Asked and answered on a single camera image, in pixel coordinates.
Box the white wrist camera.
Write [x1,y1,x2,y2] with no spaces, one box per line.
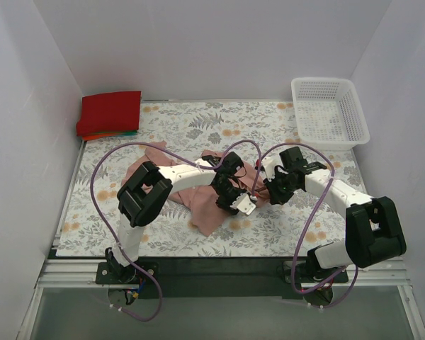
[256,157,278,182]
[230,193,256,215]

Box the green folded t shirt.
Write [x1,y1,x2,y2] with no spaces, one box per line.
[110,130,138,137]

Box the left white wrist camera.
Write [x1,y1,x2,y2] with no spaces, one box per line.
[230,193,256,215]

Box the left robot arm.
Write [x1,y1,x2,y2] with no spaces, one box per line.
[106,152,256,283]

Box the floral table mat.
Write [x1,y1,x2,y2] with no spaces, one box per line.
[56,100,383,257]

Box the pink t shirt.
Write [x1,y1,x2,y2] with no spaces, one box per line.
[121,141,270,237]

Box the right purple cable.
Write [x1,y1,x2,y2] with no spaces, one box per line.
[254,142,359,310]

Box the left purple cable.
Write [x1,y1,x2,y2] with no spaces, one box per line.
[90,140,264,322]

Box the aluminium frame rail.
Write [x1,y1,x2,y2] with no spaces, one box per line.
[39,258,411,288]

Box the white plastic basket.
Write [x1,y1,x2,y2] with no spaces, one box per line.
[291,77,370,151]

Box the red folded t shirt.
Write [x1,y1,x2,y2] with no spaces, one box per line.
[76,91,142,137]

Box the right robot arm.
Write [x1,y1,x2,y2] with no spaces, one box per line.
[256,147,407,280]

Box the purple cable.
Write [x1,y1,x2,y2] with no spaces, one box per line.
[90,140,264,322]
[254,142,359,310]

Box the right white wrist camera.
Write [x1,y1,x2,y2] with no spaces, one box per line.
[256,157,278,182]

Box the orange folded t shirt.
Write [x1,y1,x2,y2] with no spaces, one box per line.
[82,132,115,142]

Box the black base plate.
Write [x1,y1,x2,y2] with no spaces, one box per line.
[95,256,336,300]

